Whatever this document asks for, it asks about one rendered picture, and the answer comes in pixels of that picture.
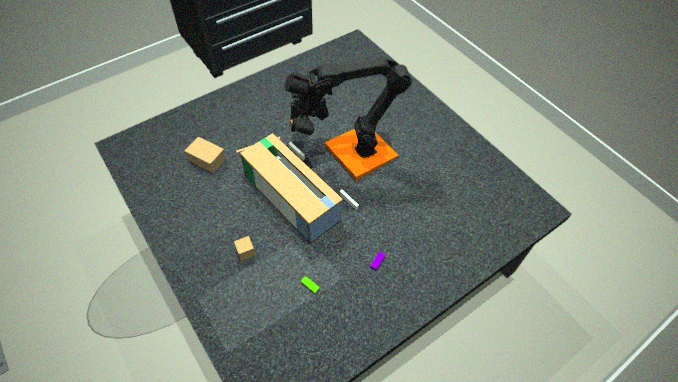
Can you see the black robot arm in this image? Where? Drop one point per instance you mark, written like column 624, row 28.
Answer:
column 332, row 74

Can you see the purple rectangular block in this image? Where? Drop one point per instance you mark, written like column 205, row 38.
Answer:
column 376, row 263

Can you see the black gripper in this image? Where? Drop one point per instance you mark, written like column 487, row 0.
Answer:
column 302, row 107

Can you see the green flat bar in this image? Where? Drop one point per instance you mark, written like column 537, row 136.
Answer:
column 310, row 285

